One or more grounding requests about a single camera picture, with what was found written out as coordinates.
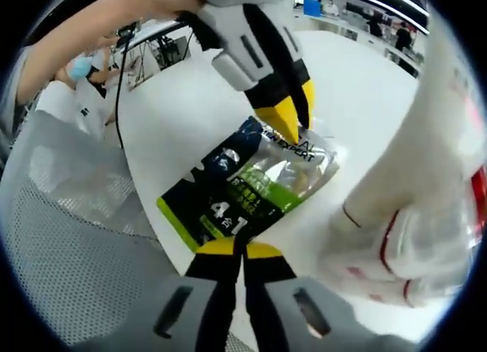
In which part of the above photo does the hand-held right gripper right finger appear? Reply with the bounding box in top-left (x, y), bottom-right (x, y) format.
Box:
top-left (243, 242), bottom-right (336, 352)

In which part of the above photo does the green black skincare sachet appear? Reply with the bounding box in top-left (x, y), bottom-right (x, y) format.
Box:
top-left (156, 154), bottom-right (305, 253)

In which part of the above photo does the white mesh office chair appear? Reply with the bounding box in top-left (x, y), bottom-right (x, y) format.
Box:
top-left (0, 108), bottom-right (199, 352)

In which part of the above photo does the long white counter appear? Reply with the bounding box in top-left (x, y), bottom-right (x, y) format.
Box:
top-left (304, 9), bottom-right (423, 79)

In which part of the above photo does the clear jar with red base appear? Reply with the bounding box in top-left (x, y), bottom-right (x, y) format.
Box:
top-left (466, 169), bottom-right (487, 239)

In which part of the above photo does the black cable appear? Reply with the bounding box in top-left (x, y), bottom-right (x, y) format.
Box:
top-left (113, 36), bottom-right (133, 151)

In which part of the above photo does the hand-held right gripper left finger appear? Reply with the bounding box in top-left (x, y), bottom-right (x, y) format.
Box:
top-left (153, 239), bottom-right (244, 352)

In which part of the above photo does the tall white skincare tube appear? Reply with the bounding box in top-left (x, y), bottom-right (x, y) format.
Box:
top-left (342, 9), bottom-right (487, 232)

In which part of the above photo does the blue storage bin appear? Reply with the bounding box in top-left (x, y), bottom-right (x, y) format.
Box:
top-left (303, 0), bottom-right (325, 19)

